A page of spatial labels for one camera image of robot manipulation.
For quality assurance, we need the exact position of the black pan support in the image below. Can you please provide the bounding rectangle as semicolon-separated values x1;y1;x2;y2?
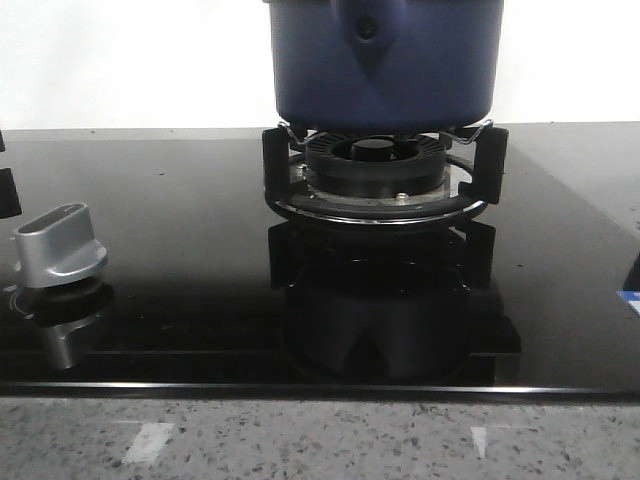
261;126;509;229
0;129;23;221

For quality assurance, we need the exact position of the blue white sticker label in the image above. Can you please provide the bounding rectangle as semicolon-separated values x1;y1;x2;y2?
618;290;640;317

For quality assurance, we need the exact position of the right black pan support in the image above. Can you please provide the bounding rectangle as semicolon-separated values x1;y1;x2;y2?
261;126;509;229

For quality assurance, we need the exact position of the silver right stove knob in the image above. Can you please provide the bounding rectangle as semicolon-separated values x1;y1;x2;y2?
13;203;108;289

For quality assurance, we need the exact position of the right black gas burner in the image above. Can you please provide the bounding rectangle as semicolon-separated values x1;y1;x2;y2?
304;134;446;198

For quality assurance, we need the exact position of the blue cooking pot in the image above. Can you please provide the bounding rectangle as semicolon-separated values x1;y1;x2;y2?
267;0;504;134

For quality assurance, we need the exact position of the silver wire pot trivet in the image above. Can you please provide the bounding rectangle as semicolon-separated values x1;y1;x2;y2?
278;119;495;150

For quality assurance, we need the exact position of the black glass gas cooktop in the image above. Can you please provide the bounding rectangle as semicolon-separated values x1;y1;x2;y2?
1;123;639;402

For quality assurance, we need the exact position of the left black pan support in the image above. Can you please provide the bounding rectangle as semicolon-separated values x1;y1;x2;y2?
0;129;23;221

